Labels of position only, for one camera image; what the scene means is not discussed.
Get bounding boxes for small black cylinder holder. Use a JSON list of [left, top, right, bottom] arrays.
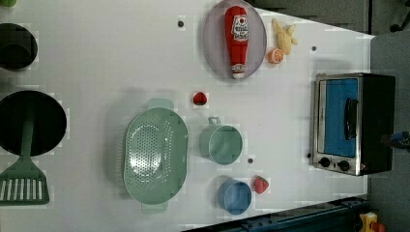
[[0, 23, 38, 71]]

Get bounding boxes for green oval colander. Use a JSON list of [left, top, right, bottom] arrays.
[[123, 98, 189, 214]]

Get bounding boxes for blue cup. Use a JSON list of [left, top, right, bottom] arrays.
[[217, 178, 251, 216]]

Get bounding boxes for yellow banana toy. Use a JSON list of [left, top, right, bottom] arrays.
[[272, 18, 298, 55]]

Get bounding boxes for blue metal frame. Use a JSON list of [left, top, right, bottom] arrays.
[[184, 197, 369, 232]]

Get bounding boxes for yellow orange object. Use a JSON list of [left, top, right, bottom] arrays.
[[360, 212, 386, 232]]

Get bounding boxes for green mug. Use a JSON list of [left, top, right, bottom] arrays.
[[199, 116, 243, 165]]

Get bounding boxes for green slotted spatula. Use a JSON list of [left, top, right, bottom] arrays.
[[0, 112, 49, 206]]

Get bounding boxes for grey round plate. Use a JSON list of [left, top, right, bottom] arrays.
[[202, 0, 267, 79]]

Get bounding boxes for black toaster oven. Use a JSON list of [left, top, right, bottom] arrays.
[[312, 72, 395, 176]]

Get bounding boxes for red ketchup bottle toy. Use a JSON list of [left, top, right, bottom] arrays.
[[224, 6, 249, 79]]

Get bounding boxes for dark red strawberry toy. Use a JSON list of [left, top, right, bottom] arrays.
[[192, 92, 207, 105]]

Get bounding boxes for orange slice toy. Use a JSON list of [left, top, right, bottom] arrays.
[[267, 48, 284, 64]]

